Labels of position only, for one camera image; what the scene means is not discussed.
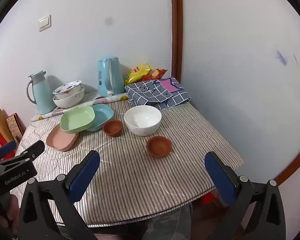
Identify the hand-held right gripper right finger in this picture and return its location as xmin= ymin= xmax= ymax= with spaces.
xmin=204 ymin=151 xmax=287 ymax=240

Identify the plain white bowl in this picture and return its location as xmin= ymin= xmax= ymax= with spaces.
xmin=124 ymin=105 xmax=162 ymax=136

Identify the striped quilted tablecloth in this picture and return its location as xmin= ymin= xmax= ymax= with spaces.
xmin=10 ymin=97 xmax=244 ymax=227

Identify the small brown bowl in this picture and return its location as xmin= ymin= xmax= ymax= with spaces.
xmin=146 ymin=136 xmax=173 ymax=158
xmin=102 ymin=119 xmax=123 ymax=137

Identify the blue print white bowl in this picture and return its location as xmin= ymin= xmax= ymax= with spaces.
xmin=52 ymin=80 xmax=82 ymax=100

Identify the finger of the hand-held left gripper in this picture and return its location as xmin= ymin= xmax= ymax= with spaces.
xmin=0 ymin=140 xmax=17 ymax=160
xmin=0 ymin=140 xmax=45 ymax=167

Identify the patterned box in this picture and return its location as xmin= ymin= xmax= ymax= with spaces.
xmin=6 ymin=113 xmax=25 ymax=140

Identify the person's left hand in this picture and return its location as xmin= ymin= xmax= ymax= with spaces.
xmin=1 ymin=194 xmax=20 ymax=237

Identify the grey checkered cloth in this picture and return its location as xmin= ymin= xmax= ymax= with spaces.
xmin=125 ymin=77 xmax=192 ymax=110

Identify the green plate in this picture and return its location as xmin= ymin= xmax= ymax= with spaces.
xmin=60 ymin=106 xmax=95 ymax=134

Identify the red snack bag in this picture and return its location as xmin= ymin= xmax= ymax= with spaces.
xmin=141 ymin=68 xmax=168 ymax=82

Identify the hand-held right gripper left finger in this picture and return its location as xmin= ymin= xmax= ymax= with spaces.
xmin=19 ymin=150 xmax=101 ymax=240

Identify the light blue thermos jug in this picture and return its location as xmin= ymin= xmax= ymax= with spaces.
xmin=27 ymin=71 xmax=57 ymax=115

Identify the wooden door frame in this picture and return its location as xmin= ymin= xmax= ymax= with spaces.
xmin=170 ymin=0 xmax=183 ymax=84

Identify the pink plate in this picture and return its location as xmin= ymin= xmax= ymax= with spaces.
xmin=46 ymin=124 xmax=80 ymax=152

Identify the wooden baseboard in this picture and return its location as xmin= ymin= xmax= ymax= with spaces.
xmin=274 ymin=120 xmax=300 ymax=186

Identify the light blue plate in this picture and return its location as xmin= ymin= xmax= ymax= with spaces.
xmin=86 ymin=104 xmax=114 ymax=132

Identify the yellow chip bag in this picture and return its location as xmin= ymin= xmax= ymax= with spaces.
xmin=124 ymin=64 xmax=153 ymax=85

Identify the white light switch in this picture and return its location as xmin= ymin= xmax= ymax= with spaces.
xmin=38 ymin=15 xmax=52 ymax=32

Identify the red stool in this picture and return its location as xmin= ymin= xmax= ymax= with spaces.
xmin=200 ymin=192 xmax=223 ymax=205

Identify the large white floral bowl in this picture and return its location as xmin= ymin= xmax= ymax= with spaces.
xmin=52 ymin=86 xmax=85 ymax=109

